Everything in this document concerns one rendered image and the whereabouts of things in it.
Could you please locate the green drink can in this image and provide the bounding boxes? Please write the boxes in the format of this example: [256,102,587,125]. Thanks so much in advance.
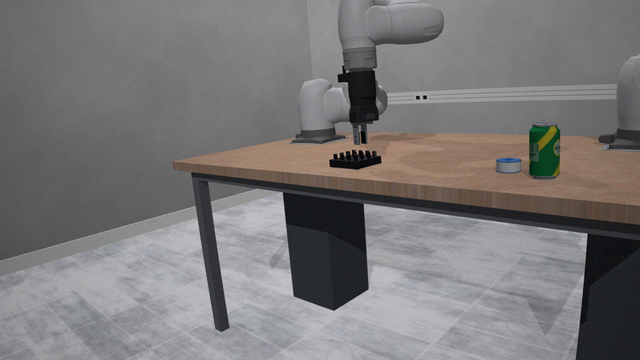
[529,122,560,180]

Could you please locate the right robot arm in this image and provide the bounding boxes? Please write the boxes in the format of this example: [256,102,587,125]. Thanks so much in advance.
[291,0,444,144]

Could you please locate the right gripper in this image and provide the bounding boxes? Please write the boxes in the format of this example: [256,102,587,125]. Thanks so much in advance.
[337,47,379,145]

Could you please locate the black knob panel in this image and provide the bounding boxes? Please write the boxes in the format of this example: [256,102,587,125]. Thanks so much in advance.
[329,150,382,170]

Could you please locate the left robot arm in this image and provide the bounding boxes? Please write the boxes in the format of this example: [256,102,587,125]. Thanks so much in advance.
[598,53,640,150]

